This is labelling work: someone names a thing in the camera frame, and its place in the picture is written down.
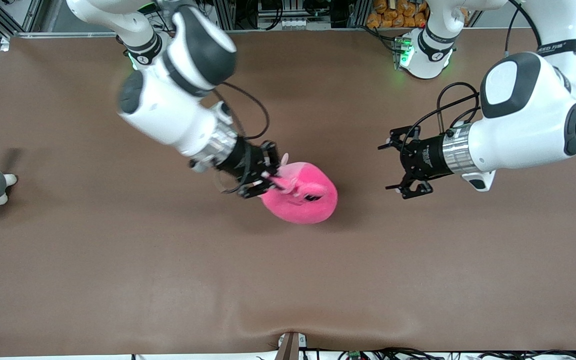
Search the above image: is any metal table clamp bracket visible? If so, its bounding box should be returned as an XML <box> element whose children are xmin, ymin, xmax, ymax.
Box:
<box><xmin>275</xmin><ymin>331</ymin><xmax>308</xmax><ymax>360</ymax></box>

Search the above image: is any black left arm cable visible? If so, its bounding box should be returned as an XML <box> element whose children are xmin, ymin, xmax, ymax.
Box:
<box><xmin>401</xmin><ymin>0</ymin><xmax>542</xmax><ymax>151</ymax></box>

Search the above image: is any aluminium frame rail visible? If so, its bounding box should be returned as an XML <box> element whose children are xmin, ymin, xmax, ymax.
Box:
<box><xmin>0</xmin><ymin>0</ymin><xmax>45</xmax><ymax>34</ymax></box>

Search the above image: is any orange snack packets pile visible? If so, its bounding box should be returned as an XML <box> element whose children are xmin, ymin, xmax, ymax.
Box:
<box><xmin>366</xmin><ymin>0</ymin><xmax>430</xmax><ymax>29</ymax></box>

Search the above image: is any brown table cloth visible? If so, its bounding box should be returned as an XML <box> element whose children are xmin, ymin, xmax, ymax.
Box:
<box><xmin>0</xmin><ymin>27</ymin><xmax>576</xmax><ymax>358</ymax></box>

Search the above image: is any hot pink round plush toy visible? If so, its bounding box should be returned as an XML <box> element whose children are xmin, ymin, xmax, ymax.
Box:
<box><xmin>259</xmin><ymin>161</ymin><xmax>339</xmax><ymax>225</ymax></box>

